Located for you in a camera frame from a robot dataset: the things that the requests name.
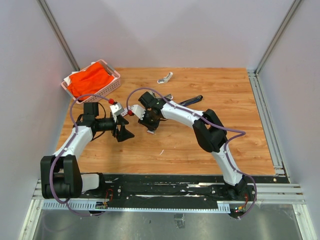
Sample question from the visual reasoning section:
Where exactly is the grey white stapler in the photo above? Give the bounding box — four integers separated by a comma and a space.
151, 91, 173, 101

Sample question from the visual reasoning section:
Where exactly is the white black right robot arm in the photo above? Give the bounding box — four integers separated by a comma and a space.
138, 91, 247, 200

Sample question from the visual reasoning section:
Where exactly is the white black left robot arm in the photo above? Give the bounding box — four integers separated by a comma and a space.
40, 102, 134, 200

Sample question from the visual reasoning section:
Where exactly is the orange cloth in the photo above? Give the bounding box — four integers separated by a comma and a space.
65, 62, 115, 98

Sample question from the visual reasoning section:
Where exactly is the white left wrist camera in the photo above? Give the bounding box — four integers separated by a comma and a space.
109, 102, 124, 123

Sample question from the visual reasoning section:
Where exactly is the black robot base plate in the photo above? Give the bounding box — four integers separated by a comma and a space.
77, 172, 268, 209

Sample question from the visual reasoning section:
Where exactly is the grey slotted cable duct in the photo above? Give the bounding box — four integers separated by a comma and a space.
41, 199, 231, 214

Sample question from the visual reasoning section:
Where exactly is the left aluminium frame post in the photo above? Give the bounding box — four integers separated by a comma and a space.
36, 0, 80, 71

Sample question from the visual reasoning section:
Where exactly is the aluminium frame post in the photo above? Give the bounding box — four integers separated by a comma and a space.
254, 0, 304, 75
36, 0, 80, 71

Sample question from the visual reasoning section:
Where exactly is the right aluminium frame post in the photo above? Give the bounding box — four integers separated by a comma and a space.
254, 0, 304, 75

